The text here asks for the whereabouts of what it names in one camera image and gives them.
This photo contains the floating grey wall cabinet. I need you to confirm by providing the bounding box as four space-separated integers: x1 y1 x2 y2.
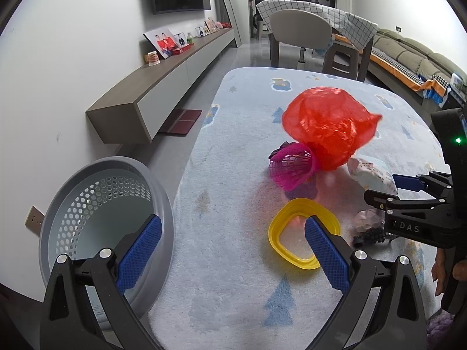
86 27 236 144

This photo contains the white printed packet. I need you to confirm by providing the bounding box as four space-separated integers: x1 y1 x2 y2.
346 155 398 195

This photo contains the dark red bathroom scale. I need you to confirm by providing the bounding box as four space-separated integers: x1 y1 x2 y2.
159 109 202 136

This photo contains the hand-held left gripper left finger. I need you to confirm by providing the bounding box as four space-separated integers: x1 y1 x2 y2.
39 213 163 350

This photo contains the white plastic stool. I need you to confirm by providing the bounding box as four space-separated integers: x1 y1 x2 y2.
253 18 271 41

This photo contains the yellow plastic ring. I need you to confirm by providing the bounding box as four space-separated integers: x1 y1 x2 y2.
269 197 341 270

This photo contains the red plastic bag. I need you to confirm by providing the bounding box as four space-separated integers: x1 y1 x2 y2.
282 85 383 171

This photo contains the person's right hand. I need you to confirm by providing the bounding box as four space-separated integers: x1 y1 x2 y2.
431 249 455 297

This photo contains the bronze wall socket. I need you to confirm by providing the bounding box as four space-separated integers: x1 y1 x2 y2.
25 205 45 236

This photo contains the grey perforated plastic basket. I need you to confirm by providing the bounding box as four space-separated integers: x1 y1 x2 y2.
38 157 175 330

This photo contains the leaning tall mirror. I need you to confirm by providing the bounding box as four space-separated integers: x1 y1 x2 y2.
213 0 243 48

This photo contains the grey dining chair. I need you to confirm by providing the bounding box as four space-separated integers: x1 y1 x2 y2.
270 10 333 69

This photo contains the checked tablecloth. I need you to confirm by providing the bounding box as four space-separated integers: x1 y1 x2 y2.
255 0 379 50

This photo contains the orange houndstooth sofa cover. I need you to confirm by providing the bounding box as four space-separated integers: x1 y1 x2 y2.
369 48 451 108

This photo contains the green grey sofa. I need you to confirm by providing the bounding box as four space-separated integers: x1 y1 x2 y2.
367 28 467 117

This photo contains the large photo frame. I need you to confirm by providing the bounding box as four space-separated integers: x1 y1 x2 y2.
144 28 179 59

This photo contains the grey plastic stool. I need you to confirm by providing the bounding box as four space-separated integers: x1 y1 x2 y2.
322 40 360 81

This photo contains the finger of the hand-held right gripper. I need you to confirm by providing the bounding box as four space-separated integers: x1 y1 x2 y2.
392 171 455 195
364 188 451 215

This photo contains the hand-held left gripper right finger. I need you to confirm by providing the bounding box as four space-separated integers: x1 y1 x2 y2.
304 216 427 350

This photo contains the purple fuzzy cloth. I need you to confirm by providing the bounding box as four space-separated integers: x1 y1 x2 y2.
426 310 456 340

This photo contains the light blue patterned rug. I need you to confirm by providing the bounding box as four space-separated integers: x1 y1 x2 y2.
148 66 455 350

